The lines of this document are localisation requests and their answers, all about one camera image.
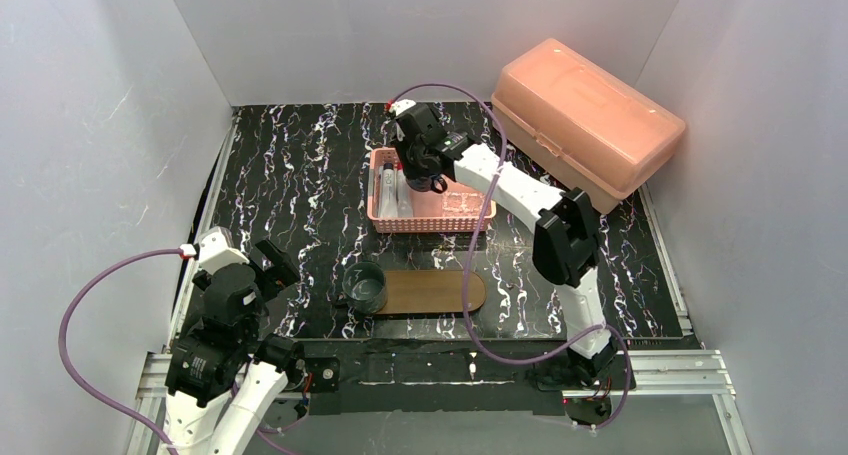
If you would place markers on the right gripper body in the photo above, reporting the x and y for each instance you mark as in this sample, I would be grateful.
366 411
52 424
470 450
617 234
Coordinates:
419 170

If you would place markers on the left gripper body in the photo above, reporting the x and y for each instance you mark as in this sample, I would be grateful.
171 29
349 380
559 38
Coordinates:
263 274

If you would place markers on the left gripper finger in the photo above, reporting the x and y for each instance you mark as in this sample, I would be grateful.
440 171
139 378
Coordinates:
281 269
267 281

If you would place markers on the dark blue mug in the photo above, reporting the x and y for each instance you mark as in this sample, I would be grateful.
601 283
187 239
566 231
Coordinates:
428 184

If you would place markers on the pink plastic basket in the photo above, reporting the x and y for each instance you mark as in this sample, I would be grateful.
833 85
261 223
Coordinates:
427 207

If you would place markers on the grey green mug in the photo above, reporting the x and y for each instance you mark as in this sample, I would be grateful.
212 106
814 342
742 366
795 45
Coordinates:
363 288

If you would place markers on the brown wooden oval tray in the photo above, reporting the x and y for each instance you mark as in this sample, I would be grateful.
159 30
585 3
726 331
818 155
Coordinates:
431 292

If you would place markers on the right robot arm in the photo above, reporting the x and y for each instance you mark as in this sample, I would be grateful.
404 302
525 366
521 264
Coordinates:
564 225

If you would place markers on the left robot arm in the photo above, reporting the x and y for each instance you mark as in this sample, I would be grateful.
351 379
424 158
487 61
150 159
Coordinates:
223 377

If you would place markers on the black capped toothpaste tube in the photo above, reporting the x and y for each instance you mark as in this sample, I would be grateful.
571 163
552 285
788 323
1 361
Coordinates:
387 203

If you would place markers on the red capped toothpaste tube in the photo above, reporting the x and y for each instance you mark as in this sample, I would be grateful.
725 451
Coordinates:
404 203

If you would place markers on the clear packaged toothbrushes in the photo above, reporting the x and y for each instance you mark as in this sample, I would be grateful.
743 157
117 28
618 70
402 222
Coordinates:
463 204

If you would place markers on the large pink lidded box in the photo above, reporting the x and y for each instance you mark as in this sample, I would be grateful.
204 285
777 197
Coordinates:
582 125

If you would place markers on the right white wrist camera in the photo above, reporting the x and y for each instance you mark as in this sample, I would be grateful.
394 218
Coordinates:
398 107

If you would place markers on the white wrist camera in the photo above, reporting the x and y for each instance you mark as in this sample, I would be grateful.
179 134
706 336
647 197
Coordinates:
398 107
214 250

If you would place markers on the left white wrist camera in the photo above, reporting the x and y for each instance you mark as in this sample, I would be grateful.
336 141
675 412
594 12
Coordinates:
214 250

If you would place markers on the aluminium frame rail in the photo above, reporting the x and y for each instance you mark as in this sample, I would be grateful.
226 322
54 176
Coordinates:
655 372

